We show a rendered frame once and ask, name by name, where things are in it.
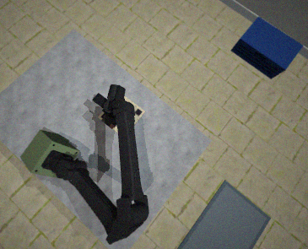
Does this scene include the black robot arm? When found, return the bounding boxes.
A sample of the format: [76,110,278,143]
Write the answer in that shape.
[41,84,149,244]

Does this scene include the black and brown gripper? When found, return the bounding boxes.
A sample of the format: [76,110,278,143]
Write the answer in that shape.
[101,114,116,129]

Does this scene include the black and cream chessboard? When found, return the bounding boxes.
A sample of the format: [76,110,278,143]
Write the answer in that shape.
[98,95,145,133]

